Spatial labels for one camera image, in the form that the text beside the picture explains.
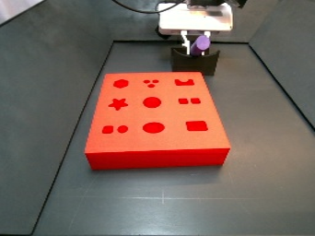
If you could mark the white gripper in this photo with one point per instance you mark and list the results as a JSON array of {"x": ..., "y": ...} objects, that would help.
[{"x": 183, "y": 18}]

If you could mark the purple cylinder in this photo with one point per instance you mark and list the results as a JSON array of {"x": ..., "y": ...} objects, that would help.
[{"x": 200, "y": 45}]

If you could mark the red shape sorter box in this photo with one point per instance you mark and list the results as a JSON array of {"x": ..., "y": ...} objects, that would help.
[{"x": 155, "y": 120}]

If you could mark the black curved holder stand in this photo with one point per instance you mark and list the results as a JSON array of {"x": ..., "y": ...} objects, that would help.
[{"x": 186, "y": 63}]

